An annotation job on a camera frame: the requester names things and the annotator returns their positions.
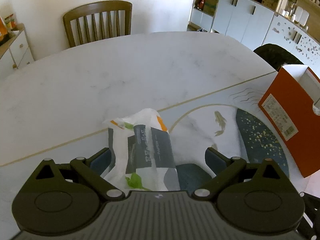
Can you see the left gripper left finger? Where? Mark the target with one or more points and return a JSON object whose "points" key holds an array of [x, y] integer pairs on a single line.
{"points": [[89, 171]]}

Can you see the white wall cabinet unit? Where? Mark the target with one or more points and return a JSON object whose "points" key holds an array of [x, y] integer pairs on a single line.
{"points": [[291, 24]]}

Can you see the white tissue paper pack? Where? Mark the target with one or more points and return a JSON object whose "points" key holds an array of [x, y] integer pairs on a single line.
{"points": [[141, 151]]}

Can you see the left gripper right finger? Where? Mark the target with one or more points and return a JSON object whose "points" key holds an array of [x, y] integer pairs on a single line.
{"points": [[228, 171]]}

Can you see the red cardboard box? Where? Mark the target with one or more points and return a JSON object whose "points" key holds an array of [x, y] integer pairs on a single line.
{"points": [[291, 103]]}

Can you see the black office chair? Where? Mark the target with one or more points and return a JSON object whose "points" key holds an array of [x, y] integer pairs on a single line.
{"points": [[276, 56]]}

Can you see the orange snack bag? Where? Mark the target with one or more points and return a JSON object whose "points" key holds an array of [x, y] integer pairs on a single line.
{"points": [[3, 30]]}

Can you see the white side cabinet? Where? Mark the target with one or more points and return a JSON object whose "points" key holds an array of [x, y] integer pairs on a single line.
{"points": [[15, 53]]}

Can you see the wooden dining chair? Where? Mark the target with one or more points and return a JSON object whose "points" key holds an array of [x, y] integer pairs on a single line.
{"points": [[97, 21]]}

